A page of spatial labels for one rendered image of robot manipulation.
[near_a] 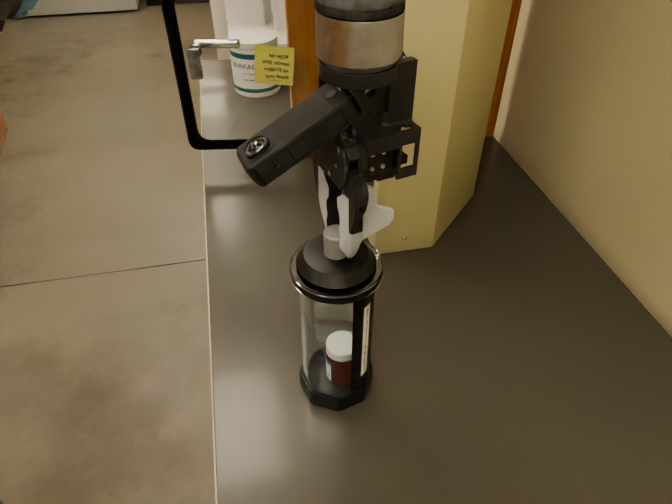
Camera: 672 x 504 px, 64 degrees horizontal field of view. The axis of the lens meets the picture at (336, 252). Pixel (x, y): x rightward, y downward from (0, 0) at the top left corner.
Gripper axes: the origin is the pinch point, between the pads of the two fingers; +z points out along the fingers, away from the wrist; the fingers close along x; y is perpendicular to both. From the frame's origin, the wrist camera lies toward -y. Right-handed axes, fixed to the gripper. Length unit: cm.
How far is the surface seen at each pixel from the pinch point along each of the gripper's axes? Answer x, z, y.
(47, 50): 449, 121, -38
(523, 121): 40, 20, 68
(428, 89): 19.8, -4.8, 24.6
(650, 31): 13, -10, 61
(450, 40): 19.2, -11.7, 27.0
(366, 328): -4.2, 11.4, 1.9
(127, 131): 281, 121, -4
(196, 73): 61, 3, 0
